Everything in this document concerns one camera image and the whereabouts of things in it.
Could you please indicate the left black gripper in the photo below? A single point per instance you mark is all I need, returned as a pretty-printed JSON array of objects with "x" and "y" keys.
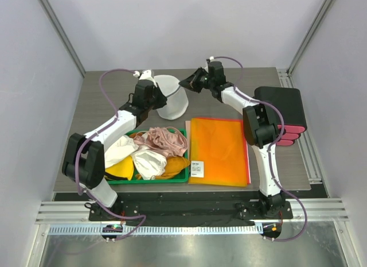
[{"x": 161, "y": 99}]

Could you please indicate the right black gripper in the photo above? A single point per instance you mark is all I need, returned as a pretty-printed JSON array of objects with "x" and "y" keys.
[{"x": 192, "y": 82}]

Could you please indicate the white mesh laundry bag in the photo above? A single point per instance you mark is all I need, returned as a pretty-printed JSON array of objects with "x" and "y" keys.
[{"x": 177, "y": 100}]

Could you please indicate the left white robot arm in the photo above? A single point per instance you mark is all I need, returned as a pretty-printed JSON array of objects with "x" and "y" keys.
[{"x": 84, "y": 157}]

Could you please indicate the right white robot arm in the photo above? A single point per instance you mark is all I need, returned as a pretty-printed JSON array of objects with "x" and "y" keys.
[{"x": 260, "y": 130}]

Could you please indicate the pink satin bra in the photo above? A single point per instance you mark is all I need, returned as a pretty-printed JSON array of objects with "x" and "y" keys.
[{"x": 167, "y": 141}]

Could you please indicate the white bra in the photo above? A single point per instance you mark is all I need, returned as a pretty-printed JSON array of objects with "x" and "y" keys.
[{"x": 124, "y": 158}]

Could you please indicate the mustard yellow bra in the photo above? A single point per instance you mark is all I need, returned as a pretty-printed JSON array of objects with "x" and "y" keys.
[{"x": 126, "y": 171}]

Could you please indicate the orange plastic folder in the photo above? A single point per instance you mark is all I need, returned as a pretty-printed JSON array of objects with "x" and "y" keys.
[{"x": 217, "y": 152}]

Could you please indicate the green plastic tray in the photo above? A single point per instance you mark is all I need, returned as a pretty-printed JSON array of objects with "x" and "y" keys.
[{"x": 180, "y": 178}]

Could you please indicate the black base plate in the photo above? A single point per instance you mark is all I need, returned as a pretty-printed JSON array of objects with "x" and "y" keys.
[{"x": 192, "y": 213}]

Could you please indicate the white cable duct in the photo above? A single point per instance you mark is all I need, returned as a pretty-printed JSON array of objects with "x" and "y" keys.
[{"x": 116, "y": 230}]

